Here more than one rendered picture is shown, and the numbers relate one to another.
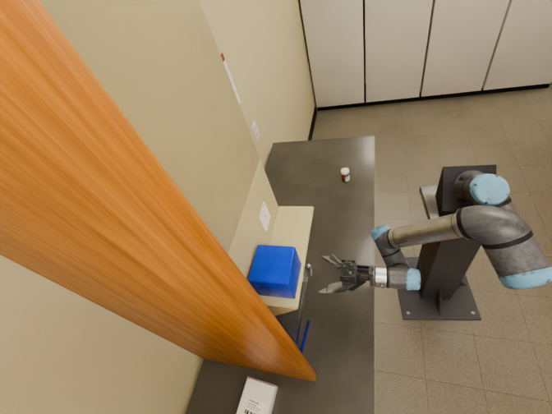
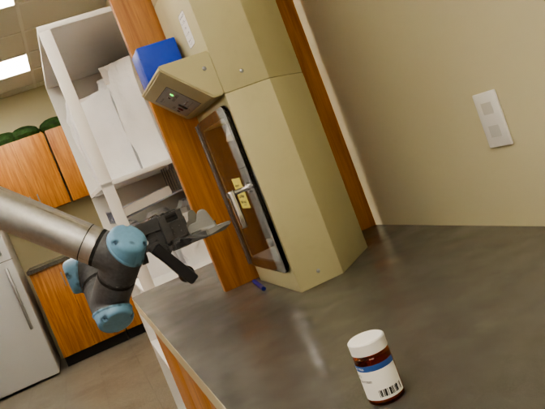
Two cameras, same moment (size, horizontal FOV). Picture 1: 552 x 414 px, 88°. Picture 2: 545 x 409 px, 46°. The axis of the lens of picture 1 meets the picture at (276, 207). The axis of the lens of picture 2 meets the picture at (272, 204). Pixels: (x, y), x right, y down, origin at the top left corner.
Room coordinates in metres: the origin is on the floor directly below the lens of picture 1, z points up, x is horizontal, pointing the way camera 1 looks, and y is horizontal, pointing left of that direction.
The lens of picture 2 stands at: (1.62, -1.01, 1.28)
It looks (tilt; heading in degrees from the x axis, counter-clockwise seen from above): 5 degrees down; 135
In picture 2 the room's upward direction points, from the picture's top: 21 degrees counter-clockwise
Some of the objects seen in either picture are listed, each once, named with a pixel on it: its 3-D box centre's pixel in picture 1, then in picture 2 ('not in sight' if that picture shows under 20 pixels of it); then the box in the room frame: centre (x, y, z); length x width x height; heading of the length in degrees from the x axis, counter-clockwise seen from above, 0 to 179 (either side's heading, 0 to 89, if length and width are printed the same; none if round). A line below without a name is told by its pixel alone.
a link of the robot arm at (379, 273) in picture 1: (379, 277); not in sight; (0.41, -0.26, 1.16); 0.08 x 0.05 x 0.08; 152
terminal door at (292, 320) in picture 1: (292, 292); (239, 192); (0.47, 0.06, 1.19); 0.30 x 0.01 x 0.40; 151
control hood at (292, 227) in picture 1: (290, 258); (179, 94); (0.44, 0.02, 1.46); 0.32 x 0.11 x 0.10; 152
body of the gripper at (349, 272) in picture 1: (356, 273); (161, 235); (0.45, -0.19, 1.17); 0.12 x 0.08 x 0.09; 62
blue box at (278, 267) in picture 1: (276, 271); (159, 65); (0.37, 0.06, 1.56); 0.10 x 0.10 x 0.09; 62
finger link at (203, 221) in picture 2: (333, 259); (206, 221); (0.55, -0.13, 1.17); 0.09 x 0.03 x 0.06; 26
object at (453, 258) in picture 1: (443, 255); not in sight; (0.67, -0.85, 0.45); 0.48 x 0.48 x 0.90; 69
